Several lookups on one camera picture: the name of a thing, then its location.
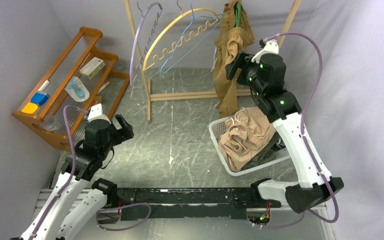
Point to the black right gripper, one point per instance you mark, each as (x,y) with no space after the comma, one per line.
(242,60)

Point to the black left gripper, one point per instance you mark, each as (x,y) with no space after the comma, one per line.
(123,133)

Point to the tan brown shorts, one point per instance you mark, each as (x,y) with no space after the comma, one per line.
(231,41)

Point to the green hanger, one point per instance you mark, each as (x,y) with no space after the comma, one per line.
(238,11)

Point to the beige shorts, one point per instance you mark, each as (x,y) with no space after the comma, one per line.
(246,135)

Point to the olive green shorts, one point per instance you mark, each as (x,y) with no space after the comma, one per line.
(267,154)

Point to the lilac plastic hanger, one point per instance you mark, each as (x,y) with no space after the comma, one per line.
(137,57)

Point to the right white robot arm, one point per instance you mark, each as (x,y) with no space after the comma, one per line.
(264,75)

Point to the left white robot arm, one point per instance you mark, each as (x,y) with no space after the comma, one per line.
(58,220)

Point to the white pen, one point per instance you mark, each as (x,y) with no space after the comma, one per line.
(103,86)

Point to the white plastic laundry basket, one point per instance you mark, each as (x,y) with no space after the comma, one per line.
(218,127)

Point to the white blue packaged item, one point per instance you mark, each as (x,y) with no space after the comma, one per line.
(76,89)

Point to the orange wooden shelf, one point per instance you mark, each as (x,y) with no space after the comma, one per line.
(79,51)

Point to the clear plastic cup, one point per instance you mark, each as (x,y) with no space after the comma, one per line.
(50,123)

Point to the white red box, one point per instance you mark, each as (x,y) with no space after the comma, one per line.
(91,69)

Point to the blue sponge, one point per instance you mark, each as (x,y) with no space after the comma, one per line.
(39,98)

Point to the white tube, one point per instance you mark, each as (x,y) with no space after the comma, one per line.
(44,85)

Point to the yellow sponge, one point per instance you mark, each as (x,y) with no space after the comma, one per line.
(30,108)

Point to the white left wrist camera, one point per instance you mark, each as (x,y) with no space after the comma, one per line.
(97,113)

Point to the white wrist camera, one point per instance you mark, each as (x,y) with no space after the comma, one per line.
(271,47)
(97,113)

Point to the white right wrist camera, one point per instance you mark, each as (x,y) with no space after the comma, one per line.
(271,47)

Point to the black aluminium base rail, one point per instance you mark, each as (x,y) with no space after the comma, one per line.
(237,203)

